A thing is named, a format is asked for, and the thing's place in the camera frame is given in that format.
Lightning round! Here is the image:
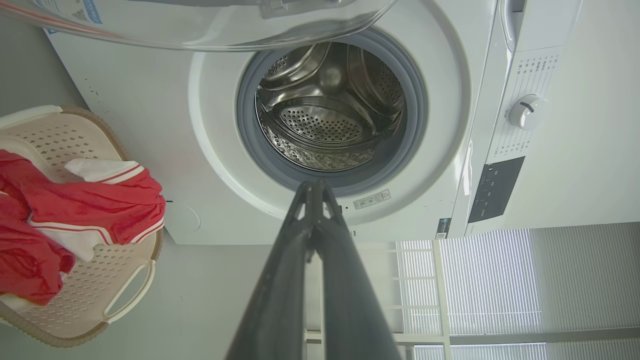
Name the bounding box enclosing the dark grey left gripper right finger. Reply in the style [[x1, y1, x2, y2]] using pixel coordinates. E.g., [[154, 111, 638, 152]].
[[316, 180, 402, 360]]

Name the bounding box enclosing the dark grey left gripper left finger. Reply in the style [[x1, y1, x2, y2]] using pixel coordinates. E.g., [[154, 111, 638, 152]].
[[226, 181, 317, 360]]

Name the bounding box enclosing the round black glass washer door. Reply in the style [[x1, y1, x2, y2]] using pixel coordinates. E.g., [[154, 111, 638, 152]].
[[0, 0, 398, 52]]

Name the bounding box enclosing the white front-load washing machine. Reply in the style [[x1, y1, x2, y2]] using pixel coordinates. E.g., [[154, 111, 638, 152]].
[[44, 0, 585, 246]]

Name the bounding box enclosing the white warning sticker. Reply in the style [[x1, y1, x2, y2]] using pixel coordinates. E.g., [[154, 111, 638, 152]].
[[353, 189, 391, 210]]

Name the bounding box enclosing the round white filter cover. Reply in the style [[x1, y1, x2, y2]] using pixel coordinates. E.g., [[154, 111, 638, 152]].
[[165, 200, 201, 233]]

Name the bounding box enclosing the white slatted window blind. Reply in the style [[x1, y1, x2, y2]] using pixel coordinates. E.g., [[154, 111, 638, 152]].
[[439, 228, 544, 337], [530, 221, 640, 333]]

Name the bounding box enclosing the steel perforated washer drum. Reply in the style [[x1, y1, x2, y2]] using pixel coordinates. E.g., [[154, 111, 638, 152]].
[[256, 42, 405, 172]]

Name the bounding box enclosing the black control panel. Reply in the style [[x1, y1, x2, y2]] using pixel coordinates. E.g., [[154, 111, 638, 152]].
[[467, 156, 526, 224]]

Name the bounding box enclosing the cream plastic laundry basket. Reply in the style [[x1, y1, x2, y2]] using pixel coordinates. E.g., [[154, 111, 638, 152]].
[[0, 104, 165, 348]]

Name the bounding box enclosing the red and white jersey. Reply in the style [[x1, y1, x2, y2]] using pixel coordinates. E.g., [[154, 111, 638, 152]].
[[0, 149, 167, 307]]

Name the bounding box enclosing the white round control knob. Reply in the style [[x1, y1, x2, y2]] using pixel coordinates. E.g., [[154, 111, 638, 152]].
[[508, 94, 549, 131]]

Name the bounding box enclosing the white detergent drawer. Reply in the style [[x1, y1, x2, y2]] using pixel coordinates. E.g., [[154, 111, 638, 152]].
[[498, 0, 583, 53]]

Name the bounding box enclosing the blue energy label sticker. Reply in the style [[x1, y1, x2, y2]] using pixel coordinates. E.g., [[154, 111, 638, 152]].
[[34, 0, 103, 25]]

